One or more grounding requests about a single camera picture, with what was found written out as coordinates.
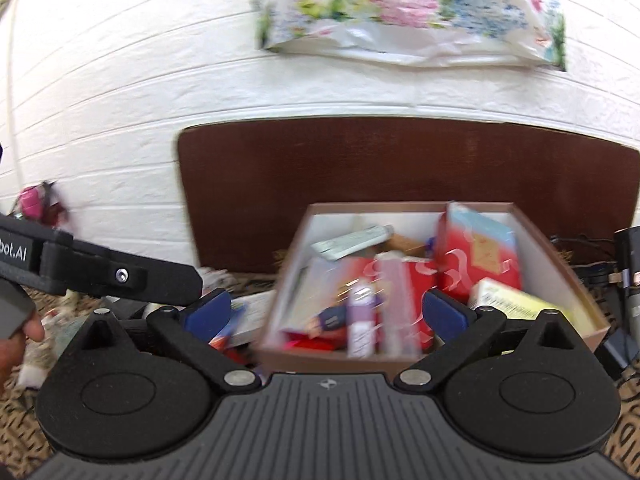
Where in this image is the clear plastic case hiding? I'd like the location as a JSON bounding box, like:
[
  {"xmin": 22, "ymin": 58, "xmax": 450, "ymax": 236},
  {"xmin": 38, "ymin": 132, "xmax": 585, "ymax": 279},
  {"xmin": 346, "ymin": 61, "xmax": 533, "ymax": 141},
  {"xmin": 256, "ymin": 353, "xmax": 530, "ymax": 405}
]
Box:
[{"xmin": 374, "ymin": 252, "xmax": 427, "ymax": 357}]

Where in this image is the yellow medicine box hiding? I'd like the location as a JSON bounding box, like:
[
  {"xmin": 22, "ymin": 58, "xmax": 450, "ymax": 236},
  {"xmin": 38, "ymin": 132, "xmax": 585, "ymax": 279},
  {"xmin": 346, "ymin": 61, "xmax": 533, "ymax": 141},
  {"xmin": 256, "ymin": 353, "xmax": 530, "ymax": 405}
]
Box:
[{"xmin": 467, "ymin": 277, "xmax": 577, "ymax": 322}]

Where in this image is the letter-print blanket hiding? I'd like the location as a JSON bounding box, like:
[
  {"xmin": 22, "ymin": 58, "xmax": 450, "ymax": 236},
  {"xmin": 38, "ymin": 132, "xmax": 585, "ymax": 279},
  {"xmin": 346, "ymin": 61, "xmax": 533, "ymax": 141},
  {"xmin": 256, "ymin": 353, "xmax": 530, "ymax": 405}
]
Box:
[{"xmin": 0, "ymin": 265, "xmax": 640, "ymax": 476}]

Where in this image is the floral plastic bag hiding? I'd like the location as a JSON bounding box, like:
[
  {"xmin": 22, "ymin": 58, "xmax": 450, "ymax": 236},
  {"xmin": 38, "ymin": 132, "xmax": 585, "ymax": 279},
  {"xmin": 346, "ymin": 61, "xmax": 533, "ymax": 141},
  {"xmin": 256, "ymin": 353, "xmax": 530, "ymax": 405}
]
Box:
[{"xmin": 251, "ymin": 0, "xmax": 569, "ymax": 72}]

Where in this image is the red box with white swirls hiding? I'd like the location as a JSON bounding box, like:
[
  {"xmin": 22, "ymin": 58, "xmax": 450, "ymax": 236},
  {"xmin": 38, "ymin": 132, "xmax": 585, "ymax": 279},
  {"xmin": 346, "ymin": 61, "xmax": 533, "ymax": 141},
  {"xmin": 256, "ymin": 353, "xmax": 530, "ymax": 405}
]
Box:
[{"xmin": 344, "ymin": 254, "xmax": 442, "ymax": 357}]

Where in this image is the white flat box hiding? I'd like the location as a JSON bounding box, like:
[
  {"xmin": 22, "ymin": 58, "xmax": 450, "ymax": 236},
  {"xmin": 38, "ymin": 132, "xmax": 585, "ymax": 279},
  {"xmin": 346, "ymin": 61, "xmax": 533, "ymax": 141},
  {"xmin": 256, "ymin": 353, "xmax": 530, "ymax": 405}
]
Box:
[{"xmin": 231, "ymin": 292, "xmax": 274, "ymax": 342}]

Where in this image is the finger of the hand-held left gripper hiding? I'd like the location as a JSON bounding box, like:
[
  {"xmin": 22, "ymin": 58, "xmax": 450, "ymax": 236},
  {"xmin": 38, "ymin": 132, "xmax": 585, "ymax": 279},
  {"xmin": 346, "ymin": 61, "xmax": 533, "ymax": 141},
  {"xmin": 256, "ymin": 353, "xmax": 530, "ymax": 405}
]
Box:
[{"xmin": 42, "ymin": 239, "xmax": 204, "ymax": 307}]

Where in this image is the pink bottle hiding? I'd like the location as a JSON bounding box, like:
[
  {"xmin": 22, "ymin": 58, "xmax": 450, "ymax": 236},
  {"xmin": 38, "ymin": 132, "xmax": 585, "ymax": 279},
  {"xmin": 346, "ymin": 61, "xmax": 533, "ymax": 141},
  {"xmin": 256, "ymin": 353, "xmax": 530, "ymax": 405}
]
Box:
[{"xmin": 16, "ymin": 185, "xmax": 47, "ymax": 222}]

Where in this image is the purple tube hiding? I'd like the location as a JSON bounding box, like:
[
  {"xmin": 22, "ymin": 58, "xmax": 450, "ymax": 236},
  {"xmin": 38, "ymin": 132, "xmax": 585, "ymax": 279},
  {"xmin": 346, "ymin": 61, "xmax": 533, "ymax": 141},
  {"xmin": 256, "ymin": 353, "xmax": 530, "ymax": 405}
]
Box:
[{"xmin": 347, "ymin": 280, "xmax": 379, "ymax": 359}]

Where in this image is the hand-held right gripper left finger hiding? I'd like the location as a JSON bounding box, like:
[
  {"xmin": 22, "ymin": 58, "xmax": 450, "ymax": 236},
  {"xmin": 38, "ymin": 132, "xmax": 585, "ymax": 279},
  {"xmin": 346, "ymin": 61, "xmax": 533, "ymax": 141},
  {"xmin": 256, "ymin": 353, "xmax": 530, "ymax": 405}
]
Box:
[{"xmin": 60, "ymin": 288, "xmax": 264, "ymax": 395}]

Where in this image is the brown wooden headboard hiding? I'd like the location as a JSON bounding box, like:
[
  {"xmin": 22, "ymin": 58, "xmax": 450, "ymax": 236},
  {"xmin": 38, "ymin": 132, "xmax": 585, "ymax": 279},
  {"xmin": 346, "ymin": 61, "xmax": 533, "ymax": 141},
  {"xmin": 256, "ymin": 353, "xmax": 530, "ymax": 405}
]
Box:
[{"xmin": 174, "ymin": 115, "xmax": 640, "ymax": 277}]

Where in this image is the person's left hand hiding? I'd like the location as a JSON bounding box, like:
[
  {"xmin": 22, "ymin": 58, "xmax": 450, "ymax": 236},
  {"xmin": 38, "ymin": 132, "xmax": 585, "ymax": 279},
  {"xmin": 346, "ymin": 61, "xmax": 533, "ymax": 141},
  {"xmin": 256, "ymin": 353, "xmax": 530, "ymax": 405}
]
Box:
[{"xmin": 0, "ymin": 310, "xmax": 47, "ymax": 397}]

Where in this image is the white squeeze tube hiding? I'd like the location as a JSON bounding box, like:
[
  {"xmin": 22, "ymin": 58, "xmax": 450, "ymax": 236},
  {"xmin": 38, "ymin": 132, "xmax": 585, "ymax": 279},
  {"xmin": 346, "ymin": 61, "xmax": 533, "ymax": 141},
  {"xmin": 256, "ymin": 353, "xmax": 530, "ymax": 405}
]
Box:
[{"xmin": 310, "ymin": 224, "xmax": 395, "ymax": 262}]

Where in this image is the tan cardboard box container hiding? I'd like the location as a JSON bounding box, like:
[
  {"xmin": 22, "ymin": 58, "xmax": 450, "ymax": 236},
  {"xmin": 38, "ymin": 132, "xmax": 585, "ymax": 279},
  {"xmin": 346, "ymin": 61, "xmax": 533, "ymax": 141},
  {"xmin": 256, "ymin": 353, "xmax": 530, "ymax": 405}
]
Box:
[{"xmin": 254, "ymin": 202, "xmax": 612, "ymax": 374}]

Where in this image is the black charger with cables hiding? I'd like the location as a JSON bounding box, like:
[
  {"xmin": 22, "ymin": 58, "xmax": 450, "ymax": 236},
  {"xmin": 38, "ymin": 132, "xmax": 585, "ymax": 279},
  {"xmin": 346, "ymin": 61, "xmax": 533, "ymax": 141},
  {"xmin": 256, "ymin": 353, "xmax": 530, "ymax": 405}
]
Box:
[{"xmin": 550, "ymin": 227, "xmax": 640, "ymax": 382}]

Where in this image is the red box with pastel panel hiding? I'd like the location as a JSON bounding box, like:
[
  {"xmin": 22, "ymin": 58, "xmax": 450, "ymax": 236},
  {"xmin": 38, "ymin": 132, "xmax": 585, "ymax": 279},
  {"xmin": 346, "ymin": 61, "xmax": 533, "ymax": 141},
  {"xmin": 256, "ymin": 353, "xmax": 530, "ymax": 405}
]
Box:
[{"xmin": 434, "ymin": 202, "xmax": 524, "ymax": 292}]

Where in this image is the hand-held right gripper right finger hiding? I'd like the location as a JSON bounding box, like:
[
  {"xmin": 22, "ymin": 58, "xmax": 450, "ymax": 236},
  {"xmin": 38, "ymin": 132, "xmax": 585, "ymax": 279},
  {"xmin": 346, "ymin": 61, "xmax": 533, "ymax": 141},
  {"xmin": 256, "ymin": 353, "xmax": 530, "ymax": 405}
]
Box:
[{"xmin": 393, "ymin": 288, "xmax": 594, "ymax": 392}]

